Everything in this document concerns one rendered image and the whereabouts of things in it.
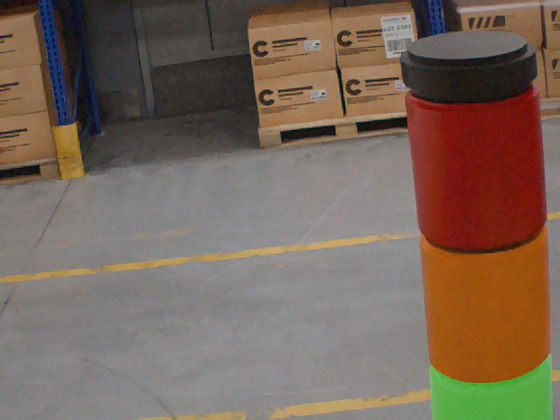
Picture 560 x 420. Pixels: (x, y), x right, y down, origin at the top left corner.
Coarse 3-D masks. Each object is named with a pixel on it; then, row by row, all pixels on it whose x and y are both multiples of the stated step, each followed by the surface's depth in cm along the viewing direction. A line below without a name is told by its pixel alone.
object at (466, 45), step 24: (408, 48) 41; (432, 48) 40; (456, 48) 40; (480, 48) 39; (504, 48) 39; (528, 48) 40; (408, 72) 40; (432, 72) 39; (456, 72) 38; (480, 72) 38; (504, 72) 38; (528, 72) 39; (432, 96) 39; (456, 96) 39; (480, 96) 39
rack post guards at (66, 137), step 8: (56, 128) 809; (64, 128) 809; (72, 128) 810; (56, 136) 811; (64, 136) 811; (72, 136) 811; (56, 144) 815; (64, 144) 813; (72, 144) 813; (64, 152) 815; (72, 152) 815; (80, 152) 822; (64, 160) 817; (72, 160) 817; (80, 160) 820; (64, 168) 820; (72, 168) 820; (80, 168) 821; (64, 176) 822; (72, 176) 822; (80, 176) 822; (88, 176) 822
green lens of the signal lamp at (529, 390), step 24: (432, 384) 44; (456, 384) 43; (480, 384) 43; (504, 384) 43; (528, 384) 43; (432, 408) 45; (456, 408) 43; (480, 408) 43; (504, 408) 43; (528, 408) 43
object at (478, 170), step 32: (416, 96) 40; (512, 96) 39; (416, 128) 40; (448, 128) 39; (480, 128) 39; (512, 128) 39; (416, 160) 41; (448, 160) 40; (480, 160) 39; (512, 160) 39; (416, 192) 42; (448, 192) 40; (480, 192) 40; (512, 192) 40; (544, 192) 41; (448, 224) 41; (480, 224) 40; (512, 224) 40
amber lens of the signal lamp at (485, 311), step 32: (544, 224) 43; (448, 256) 41; (480, 256) 41; (512, 256) 41; (544, 256) 42; (448, 288) 42; (480, 288) 41; (512, 288) 41; (544, 288) 42; (448, 320) 42; (480, 320) 41; (512, 320) 41; (544, 320) 42; (448, 352) 43; (480, 352) 42; (512, 352) 42; (544, 352) 43
